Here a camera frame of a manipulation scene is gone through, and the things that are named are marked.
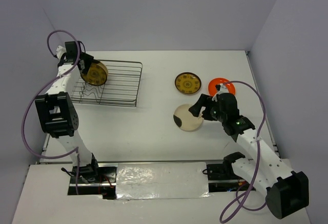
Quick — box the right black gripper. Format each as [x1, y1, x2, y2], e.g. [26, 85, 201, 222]
[188, 93, 226, 123]

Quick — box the orange plate front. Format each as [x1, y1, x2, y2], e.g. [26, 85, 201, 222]
[208, 77, 236, 96]

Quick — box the yellow patterned plate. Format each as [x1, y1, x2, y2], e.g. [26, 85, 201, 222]
[174, 72, 202, 95]

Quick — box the pink floral plate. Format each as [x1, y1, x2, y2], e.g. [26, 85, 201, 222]
[173, 104, 203, 132]

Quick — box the yellow plate brown rim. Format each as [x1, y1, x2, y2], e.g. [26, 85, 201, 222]
[81, 60, 109, 86]

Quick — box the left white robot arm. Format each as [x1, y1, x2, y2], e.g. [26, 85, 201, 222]
[35, 41, 100, 183]

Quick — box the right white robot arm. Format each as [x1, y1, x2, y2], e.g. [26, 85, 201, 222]
[189, 93, 310, 219]

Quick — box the silver foil sheet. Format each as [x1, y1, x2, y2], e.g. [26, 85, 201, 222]
[116, 162, 210, 200]

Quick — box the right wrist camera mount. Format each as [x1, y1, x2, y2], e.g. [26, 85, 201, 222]
[215, 84, 229, 95]

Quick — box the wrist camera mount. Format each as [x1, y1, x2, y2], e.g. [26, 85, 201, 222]
[55, 45, 66, 60]
[215, 84, 229, 95]

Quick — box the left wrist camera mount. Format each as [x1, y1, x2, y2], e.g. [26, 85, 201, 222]
[55, 45, 66, 60]

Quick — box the metal wire dish rack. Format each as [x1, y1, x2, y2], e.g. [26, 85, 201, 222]
[70, 60, 143, 107]

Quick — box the black metal base rail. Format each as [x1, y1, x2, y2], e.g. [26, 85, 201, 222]
[67, 162, 247, 200]

